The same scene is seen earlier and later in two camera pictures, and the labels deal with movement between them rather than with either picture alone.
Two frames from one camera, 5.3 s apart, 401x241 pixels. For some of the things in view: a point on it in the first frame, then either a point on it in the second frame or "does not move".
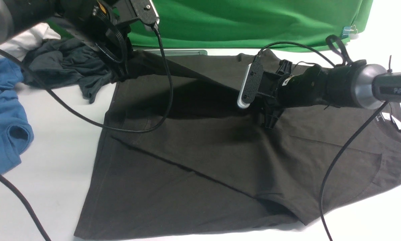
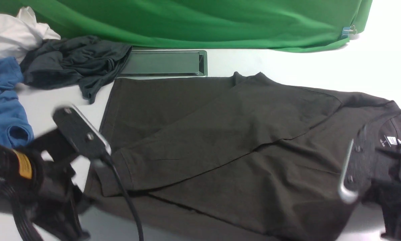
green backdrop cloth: (192, 24) does not move
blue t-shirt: (8, 134) does not move
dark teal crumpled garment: (54, 62) does not move
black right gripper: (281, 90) → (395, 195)
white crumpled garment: (23, 42) does not move
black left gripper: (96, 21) → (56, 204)
